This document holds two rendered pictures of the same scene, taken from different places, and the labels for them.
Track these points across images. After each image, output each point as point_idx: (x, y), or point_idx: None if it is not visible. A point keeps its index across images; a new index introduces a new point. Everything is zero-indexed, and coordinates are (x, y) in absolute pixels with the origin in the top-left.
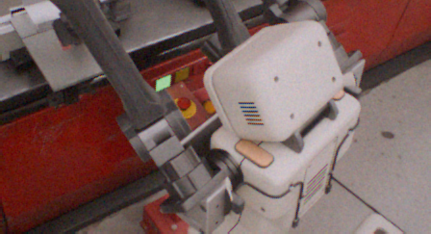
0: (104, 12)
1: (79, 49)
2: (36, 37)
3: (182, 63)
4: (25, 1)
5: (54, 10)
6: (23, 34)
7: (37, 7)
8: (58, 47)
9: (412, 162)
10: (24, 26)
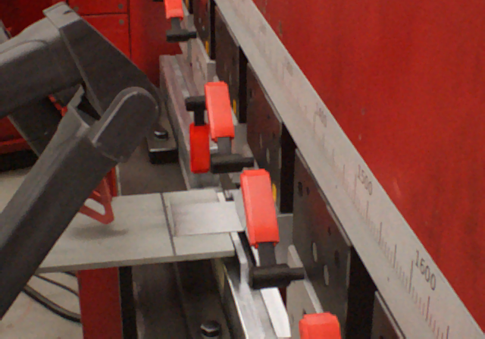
0: (236, 330)
1: (99, 233)
2: (156, 203)
3: None
4: (238, 196)
5: (210, 224)
6: (170, 195)
7: (226, 211)
8: (118, 217)
9: None
10: (187, 197)
